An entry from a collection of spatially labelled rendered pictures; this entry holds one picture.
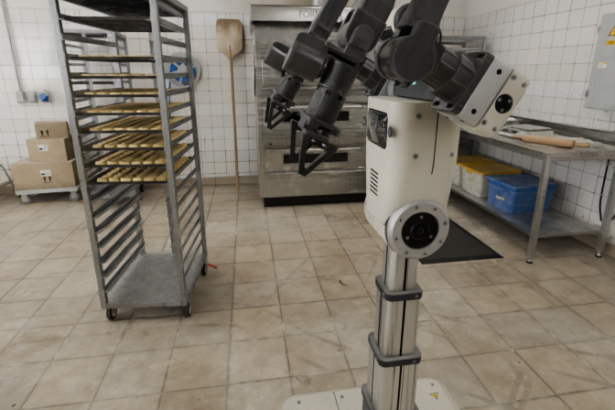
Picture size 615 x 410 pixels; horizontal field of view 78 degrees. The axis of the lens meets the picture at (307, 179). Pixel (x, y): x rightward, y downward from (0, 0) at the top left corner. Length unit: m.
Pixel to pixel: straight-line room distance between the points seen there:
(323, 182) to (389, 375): 3.10
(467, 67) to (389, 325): 0.72
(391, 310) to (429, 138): 0.49
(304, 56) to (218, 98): 4.29
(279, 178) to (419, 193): 3.20
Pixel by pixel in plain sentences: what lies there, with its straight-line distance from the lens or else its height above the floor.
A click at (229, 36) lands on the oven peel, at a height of 1.84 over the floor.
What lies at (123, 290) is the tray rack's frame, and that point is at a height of 0.15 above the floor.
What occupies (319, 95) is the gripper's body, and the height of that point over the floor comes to 1.39.
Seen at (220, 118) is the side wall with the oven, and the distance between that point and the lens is 4.95.
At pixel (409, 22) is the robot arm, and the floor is 1.51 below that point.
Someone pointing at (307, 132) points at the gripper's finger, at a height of 1.34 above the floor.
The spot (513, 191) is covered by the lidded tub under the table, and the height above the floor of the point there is 0.44.
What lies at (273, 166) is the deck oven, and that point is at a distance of 3.99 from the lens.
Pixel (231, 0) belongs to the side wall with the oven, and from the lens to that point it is 4.97.
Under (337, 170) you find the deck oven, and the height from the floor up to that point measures 0.41.
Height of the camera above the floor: 1.43
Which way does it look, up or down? 16 degrees down
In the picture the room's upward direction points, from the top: straight up
